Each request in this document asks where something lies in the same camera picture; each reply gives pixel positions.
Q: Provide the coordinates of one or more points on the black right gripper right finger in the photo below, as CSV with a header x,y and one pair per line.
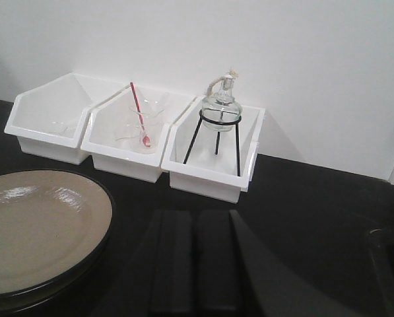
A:
x,y
238,276

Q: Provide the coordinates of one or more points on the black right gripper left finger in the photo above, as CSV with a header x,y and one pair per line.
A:
x,y
159,279

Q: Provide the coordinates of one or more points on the beige plate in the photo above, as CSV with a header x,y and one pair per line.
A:
x,y
53,226

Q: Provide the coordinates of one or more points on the white bin right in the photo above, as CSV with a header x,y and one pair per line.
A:
x,y
206,172

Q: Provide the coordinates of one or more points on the white bin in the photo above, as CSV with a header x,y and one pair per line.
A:
x,y
206,172
99,139
48,120

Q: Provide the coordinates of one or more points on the red white stirring rod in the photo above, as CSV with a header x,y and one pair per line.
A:
x,y
145,137

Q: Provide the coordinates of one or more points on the glass beaker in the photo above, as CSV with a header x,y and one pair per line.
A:
x,y
134,138

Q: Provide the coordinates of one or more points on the white bin middle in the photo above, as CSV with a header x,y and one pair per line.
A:
x,y
99,139

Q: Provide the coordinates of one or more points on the black countertop sink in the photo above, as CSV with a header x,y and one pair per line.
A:
x,y
381,250

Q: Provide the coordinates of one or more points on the glass alcohol lamp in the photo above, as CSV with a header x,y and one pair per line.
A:
x,y
219,108

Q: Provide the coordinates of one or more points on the glass conical flask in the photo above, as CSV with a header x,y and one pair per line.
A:
x,y
151,109

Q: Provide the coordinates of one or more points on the white bin left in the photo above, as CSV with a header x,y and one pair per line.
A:
x,y
48,120

